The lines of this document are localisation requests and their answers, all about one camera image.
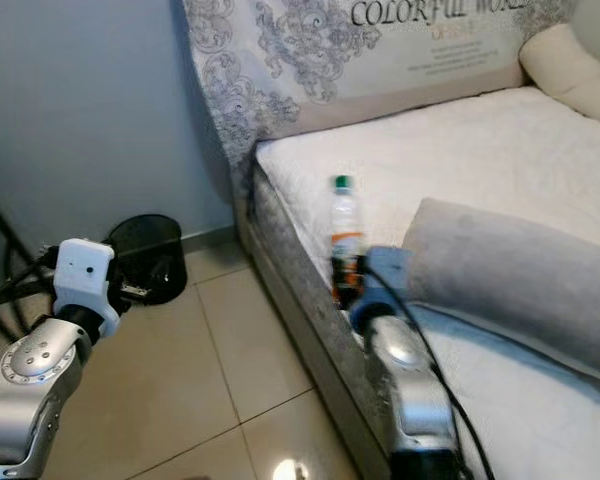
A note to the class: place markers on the clear plastic bottle green cap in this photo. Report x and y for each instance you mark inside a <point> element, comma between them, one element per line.
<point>345,215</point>

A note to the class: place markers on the white quilted mattress topper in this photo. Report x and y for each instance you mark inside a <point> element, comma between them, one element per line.
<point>440,150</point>

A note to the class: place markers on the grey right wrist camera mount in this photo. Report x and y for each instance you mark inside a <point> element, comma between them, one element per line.
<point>380,285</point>

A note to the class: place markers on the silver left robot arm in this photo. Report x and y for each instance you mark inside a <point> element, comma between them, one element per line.
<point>30,400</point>

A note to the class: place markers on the black metal frame table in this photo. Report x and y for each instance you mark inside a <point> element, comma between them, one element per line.
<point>0,220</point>

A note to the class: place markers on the cream knotted bolster cushion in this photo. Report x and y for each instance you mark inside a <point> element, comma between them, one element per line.
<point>570,70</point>

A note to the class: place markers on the black waste bin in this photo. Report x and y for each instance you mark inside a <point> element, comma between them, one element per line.
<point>145,235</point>

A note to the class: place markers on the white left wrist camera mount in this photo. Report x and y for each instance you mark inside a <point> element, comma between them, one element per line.
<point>85,272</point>

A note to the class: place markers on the grey patterned mattress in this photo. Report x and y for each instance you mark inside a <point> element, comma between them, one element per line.
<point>300,290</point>

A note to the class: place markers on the grey plush pillow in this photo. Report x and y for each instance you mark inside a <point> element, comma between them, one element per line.
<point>510,275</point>

